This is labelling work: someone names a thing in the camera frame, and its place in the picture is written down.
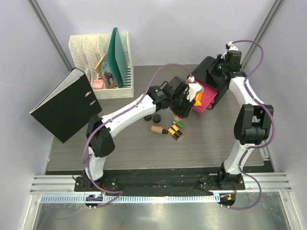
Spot pink top drawer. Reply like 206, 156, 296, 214
193, 80, 217, 113

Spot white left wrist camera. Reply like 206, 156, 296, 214
187, 76, 203, 102

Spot gold lipstick case left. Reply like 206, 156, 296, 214
168, 127, 179, 140

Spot gold lipstick case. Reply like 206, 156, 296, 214
173, 130, 183, 141
168, 127, 179, 140

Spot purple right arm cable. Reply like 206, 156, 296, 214
225, 39, 276, 209

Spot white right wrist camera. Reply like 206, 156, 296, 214
225, 42, 239, 51

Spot white magazine file rack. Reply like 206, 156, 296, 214
69, 32, 134, 100

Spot aluminium rail frame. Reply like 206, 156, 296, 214
23, 169, 302, 230

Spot colourful picture booklet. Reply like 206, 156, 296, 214
95, 53, 117, 89

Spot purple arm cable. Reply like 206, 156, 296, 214
225, 39, 276, 209
83, 63, 194, 208

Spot gold lipstick case right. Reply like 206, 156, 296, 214
173, 130, 183, 141

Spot pink sticky note pad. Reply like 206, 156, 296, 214
92, 79, 104, 90

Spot orange cream tube white cap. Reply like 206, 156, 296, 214
194, 88, 204, 107

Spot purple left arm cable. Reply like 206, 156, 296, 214
83, 63, 194, 208

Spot white slotted cable duct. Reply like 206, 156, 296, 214
41, 194, 220, 204

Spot green plastic folder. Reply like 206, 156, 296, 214
107, 27, 128, 88

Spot black ring binder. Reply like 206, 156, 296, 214
30, 68, 102, 143

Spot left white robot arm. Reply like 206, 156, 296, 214
84, 77, 202, 191

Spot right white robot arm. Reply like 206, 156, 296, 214
211, 46, 273, 189

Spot black drawer organizer box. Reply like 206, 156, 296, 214
192, 55, 228, 109

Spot black round jar right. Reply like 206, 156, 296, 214
152, 114, 161, 124

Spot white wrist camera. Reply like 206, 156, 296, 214
187, 76, 203, 102
225, 42, 239, 51

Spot green lip balm tube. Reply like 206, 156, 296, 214
173, 121, 184, 128

